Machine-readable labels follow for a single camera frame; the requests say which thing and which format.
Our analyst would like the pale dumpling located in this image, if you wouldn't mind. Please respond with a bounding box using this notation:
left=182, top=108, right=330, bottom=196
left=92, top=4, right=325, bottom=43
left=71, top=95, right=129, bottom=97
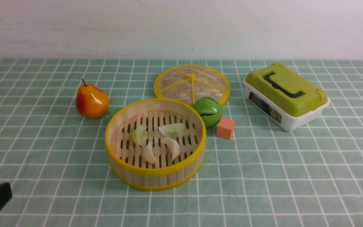
left=158, top=123, right=185, bottom=138
left=132, top=125, right=147, bottom=147
left=142, top=141, right=159, bottom=165
left=163, top=137, right=181, bottom=161

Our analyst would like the bamboo steamer tray yellow rim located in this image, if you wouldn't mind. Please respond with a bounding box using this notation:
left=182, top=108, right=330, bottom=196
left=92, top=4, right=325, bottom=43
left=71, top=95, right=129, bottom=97
left=105, top=99, right=206, bottom=191

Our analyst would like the woven bamboo steamer lid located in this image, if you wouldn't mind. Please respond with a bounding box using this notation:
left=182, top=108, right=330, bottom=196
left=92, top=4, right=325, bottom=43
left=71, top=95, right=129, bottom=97
left=154, top=64, right=231, bottom=106

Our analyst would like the orange red pear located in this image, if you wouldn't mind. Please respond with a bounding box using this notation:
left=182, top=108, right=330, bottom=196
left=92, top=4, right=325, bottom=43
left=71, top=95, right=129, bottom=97
left=75, top=79, right=109, bottom=119

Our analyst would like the small green block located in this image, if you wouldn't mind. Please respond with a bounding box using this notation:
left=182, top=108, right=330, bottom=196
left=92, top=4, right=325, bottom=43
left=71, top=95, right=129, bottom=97
left=110, top=107, right=123, bottom=118

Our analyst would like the green round bell ball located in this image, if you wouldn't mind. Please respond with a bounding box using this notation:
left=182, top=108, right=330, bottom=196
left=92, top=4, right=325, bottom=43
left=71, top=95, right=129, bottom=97
left=193, top=96, right=223, bottom=128

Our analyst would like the orange foam cube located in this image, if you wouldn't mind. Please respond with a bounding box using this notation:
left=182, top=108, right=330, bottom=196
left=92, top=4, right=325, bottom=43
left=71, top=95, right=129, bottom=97
left=216, top=117, right=236, bottom=140

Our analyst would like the green lidded white box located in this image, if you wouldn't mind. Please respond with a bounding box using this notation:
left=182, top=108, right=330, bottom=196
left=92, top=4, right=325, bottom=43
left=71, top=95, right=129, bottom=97
left=243, top=62, right=330, bottom=131

